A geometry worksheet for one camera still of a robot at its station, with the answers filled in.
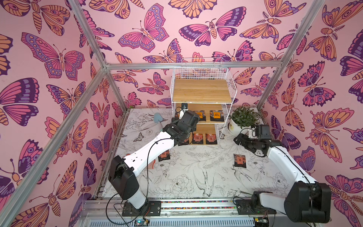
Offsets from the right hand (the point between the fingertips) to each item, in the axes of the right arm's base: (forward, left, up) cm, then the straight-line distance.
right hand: (237, 141), depth 86 cm
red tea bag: (-5, +45, -11) cm, 47 cm away
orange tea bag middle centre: (+9, +22, +13) cm, 27 cm away
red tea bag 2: (-7, -3, -12) cm, 14 cm away
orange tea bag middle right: (+9, +14, +13) cm, 21 cm away
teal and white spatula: (+29, +55, -13) cm, 63 cm away
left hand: (+6, +30, +13) cm, 33 cm away
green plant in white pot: (+12, -4, +6) cm, 14 cm away
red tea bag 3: (+8, +23, -11) cm, 27 cm away
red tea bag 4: (+8, +14, -11) cm, 19 cm away
